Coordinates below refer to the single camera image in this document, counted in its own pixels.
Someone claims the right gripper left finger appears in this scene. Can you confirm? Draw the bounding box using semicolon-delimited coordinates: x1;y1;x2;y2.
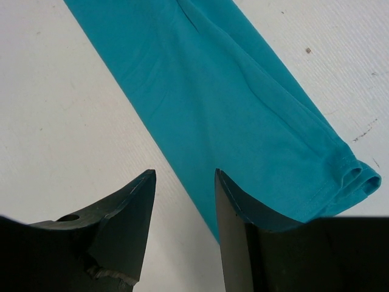
1;170;156;291

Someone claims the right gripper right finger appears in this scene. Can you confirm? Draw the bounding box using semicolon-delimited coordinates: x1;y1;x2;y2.
215;170;388;291

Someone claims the teal t-shirt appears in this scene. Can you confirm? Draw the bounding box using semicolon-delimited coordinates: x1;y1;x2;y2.
66;1;381;235

